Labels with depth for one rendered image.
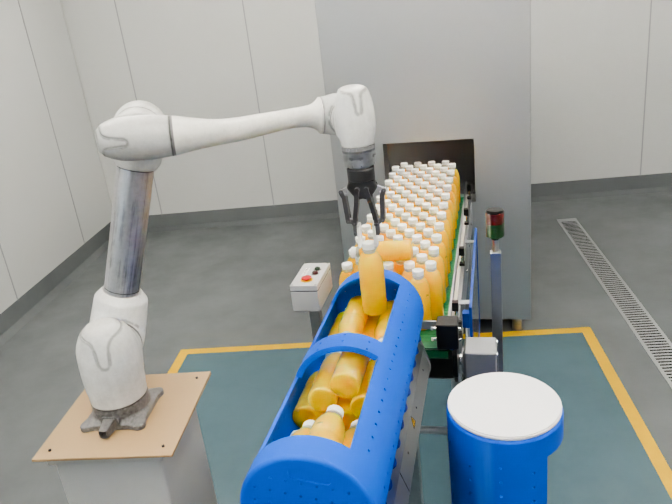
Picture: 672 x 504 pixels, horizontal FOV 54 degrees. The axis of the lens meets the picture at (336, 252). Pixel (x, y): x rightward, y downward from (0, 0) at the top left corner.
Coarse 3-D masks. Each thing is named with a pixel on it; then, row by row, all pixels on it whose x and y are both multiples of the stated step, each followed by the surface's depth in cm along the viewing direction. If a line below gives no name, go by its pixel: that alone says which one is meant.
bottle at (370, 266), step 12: (372, 252) 185; (360, 264) 186; (372, 264) 184; (360, 276) 187; (372, 276) 185; (384, 276) 189; (360, 288) 190; (372, 288) 186; (384, 288) 188; (372, 300) 188; (384, 300) 189; (372, 312) 189; (384, 312) 190
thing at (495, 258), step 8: (496, 256) 234; (496, 264) 235; (496, 272) 237; (496, 280) 238; (496, 288) 239; (496, 296) 240; (496, 304) 242; (496, 312) 243; (496, 320) 244; (496, 328) 245; (496, 336) 247
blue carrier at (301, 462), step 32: (352, 288) 204; (416, 320) 188; (320, 352) 161; (384, 352) 161; (384, 384) 151; (288, 416) 159; (384, 416) 142; (288, 448) 125; (320, 448) 125; (352, 448) 128; (384, 448) 136; (256, 480) 127; (288, 480) 125; (320, 480) 124; (352, 480) 122; (384, 480) 131
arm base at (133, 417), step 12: (144, 396) 180; (156, 396) 186; (132, 408) 176; (144, 408) 179; (96, 420) 177; (108, 420) 174; (120, 420) 175; (132, 420) 175; (144, 420) 176; (84, 432) 176; (108, 432) 171
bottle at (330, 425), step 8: (320, 416) 139; (328, 416) 138; (336, 416) 139; (320, 424) 136; (328, 424) 136; (336, 424) 136; (312, 432) 134; (320, 432) 133; (328, 432) 133; (336, 432) 135; (344, 432) 138; (336, 440) 133
